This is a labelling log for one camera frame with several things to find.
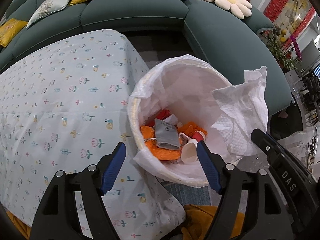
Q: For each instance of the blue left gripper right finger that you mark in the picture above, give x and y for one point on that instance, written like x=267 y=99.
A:
x=211 y=164

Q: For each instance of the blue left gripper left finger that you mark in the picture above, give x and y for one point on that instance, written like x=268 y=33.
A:
x=112 y=164

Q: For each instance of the orange plastic bag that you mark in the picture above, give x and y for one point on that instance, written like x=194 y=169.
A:
x=161 y=154

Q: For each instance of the grey small pouch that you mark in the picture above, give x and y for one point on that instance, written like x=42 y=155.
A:
x=166 y=136

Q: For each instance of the white paper towel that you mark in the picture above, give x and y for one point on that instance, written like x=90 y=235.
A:
x=243 y=109

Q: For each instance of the red envelope packet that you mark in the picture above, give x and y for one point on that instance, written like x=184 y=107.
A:
x=163 y=114

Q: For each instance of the white lined trash bin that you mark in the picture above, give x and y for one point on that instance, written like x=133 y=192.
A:
x=183 y=85

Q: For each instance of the yellow trousers of operator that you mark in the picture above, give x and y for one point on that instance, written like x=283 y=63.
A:
x=198 y=219

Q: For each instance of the black bag on floor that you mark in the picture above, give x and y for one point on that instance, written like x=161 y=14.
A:
x=286 y=122

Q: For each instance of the floral light blue tablecloth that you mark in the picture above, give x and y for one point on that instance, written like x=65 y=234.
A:
x=63 y=107

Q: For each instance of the potted flowering plant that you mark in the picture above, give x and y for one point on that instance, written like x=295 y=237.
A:
x=284 y=49

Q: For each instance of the dark green sectional sofa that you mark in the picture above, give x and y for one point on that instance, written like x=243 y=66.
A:
x=227 y=43

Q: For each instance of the white daisy cushion lower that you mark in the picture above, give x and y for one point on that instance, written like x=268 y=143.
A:
x=239 y=8

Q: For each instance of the yellow cushion left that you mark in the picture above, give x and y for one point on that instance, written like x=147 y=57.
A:
x=10 y=29

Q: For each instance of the grey embroidered cushion left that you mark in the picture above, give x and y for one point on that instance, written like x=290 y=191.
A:
x=47 y=8

